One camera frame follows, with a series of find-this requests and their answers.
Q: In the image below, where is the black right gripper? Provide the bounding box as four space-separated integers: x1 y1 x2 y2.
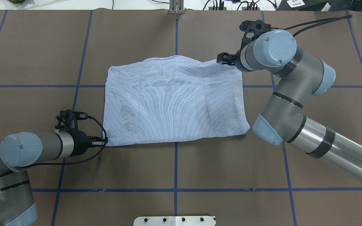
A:
216 49 247 72

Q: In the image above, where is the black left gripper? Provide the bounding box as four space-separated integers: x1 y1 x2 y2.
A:
72 131 107 156

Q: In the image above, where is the light blue striped shirt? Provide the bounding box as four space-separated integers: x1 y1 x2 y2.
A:
103 55 250 147

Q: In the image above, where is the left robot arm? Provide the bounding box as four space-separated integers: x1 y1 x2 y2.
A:
0 132 108 226

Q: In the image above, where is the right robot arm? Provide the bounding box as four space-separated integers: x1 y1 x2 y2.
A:
217 30 362 182

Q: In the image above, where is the black desktop device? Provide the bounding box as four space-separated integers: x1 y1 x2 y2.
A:
276 0 362 12

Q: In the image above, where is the clear MINI plastic bag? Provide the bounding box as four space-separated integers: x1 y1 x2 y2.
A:
22 0 59 9

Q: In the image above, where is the green folded cloth pouch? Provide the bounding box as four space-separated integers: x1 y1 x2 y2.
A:
8 0 26 4

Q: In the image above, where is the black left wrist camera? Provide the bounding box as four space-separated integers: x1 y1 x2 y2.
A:
55 109 89 133

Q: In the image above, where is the aluminium frame post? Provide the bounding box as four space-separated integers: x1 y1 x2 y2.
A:
169 0 185 15

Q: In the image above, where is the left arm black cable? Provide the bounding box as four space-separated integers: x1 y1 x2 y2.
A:
0 115 108 226

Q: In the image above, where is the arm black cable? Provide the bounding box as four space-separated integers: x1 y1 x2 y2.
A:
271 14 353 37
0 115 108 226

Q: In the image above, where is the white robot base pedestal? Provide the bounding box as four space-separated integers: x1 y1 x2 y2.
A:
133 216 217 226

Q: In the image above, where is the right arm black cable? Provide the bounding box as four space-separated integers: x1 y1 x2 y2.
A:
271 14 353 37

